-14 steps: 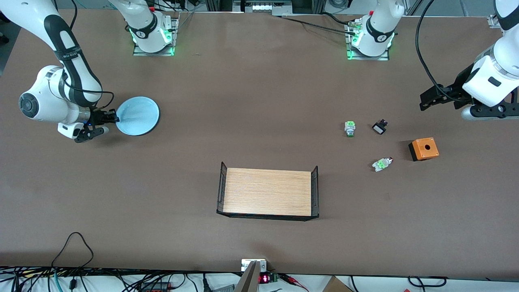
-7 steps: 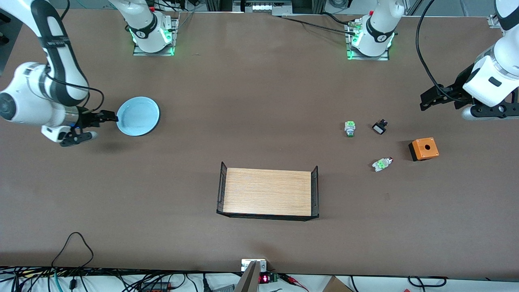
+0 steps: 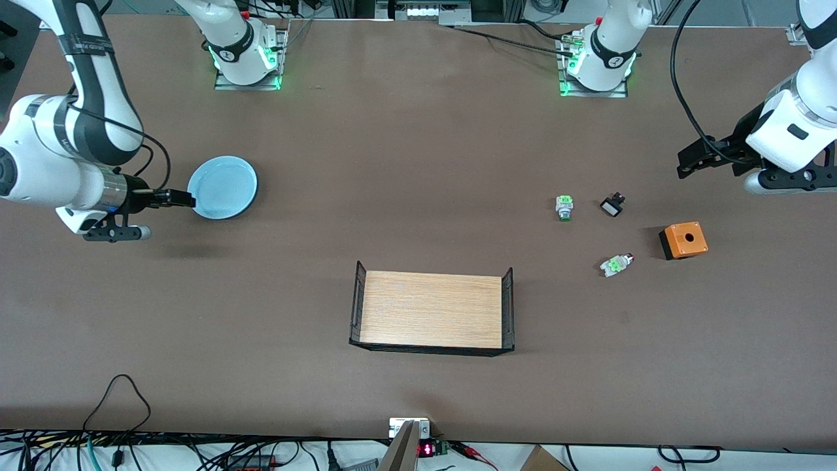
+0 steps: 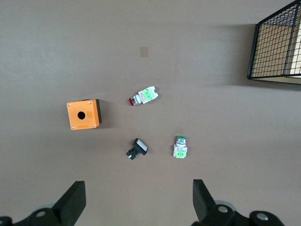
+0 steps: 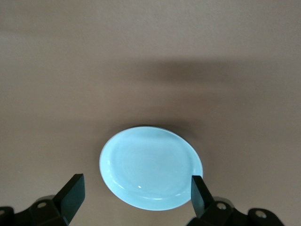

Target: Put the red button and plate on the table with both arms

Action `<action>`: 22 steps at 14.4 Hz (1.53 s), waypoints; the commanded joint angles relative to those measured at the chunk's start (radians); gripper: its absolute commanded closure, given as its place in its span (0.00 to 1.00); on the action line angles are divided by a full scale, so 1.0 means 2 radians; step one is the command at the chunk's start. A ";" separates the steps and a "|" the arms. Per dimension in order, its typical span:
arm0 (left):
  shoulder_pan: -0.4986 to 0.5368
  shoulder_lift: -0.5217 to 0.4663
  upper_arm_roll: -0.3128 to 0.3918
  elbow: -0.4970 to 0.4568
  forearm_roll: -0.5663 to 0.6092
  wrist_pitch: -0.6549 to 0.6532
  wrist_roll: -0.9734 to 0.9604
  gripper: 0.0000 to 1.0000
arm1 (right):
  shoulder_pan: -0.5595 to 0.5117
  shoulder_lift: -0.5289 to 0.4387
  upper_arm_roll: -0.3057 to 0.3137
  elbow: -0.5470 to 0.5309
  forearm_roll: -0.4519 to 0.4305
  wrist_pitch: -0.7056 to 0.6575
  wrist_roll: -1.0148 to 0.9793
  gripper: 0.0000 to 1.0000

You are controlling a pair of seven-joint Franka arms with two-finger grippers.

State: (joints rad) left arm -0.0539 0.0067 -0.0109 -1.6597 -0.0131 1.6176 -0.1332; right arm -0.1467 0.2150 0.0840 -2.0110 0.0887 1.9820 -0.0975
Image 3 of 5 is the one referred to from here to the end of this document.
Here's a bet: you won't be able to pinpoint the light blue round plate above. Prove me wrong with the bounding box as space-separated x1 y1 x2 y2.
188 156 258 220

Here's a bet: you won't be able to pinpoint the green white switch part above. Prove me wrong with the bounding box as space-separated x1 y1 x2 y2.
600 253 634 279

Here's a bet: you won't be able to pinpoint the wooden shelf with mesh sides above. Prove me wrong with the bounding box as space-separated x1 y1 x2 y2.
349 260 516 357

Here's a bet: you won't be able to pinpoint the brown cardboard piece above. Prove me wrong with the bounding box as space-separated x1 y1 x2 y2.
520 445 570 471

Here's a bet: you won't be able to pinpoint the orange button enclosure box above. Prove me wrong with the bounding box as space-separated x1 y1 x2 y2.
658 222 709 261

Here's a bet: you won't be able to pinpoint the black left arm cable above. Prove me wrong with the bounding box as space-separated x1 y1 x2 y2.
670 0 746 164

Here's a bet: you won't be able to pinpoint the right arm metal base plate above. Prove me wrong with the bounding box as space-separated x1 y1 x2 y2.
214 26 288 91

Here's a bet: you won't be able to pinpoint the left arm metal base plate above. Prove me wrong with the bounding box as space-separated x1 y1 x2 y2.
556 33 630 99

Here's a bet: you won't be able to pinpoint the thin black looped cable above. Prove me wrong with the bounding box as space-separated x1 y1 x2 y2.
82 374 152 436

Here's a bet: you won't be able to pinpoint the black cable across table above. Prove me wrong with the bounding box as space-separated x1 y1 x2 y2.
451 25 579 56

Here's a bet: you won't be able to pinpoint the tangled black floor cables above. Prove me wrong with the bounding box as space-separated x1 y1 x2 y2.
0 428 380 471

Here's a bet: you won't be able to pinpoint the black coiled floor cable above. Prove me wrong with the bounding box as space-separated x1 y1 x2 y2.
657 445 723 465

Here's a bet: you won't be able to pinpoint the aluminium frame with power strip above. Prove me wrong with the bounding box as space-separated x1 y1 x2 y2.
376 0 471 26

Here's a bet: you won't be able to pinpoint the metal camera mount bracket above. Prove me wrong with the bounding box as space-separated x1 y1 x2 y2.
379 417 431 471

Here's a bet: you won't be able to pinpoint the red clip lead wires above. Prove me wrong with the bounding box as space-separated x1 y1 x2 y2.
450 442 498 470

